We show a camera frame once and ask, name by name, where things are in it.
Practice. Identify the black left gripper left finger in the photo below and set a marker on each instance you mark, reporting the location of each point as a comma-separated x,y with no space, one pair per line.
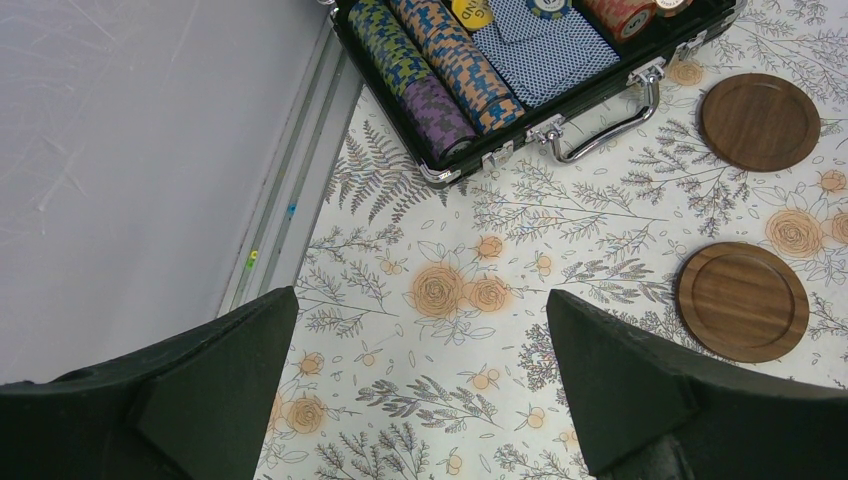
193,406

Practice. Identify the floral tablecloth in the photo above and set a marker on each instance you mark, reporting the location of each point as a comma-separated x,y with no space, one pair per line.
422,349

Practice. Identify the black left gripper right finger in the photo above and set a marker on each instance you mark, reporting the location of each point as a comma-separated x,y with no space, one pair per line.
647,408

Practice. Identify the black poker chip case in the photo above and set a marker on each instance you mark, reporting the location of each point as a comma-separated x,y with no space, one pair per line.
466,83

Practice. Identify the dark wooden coaster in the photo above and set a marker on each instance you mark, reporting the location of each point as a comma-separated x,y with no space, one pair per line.
741,302
759,122

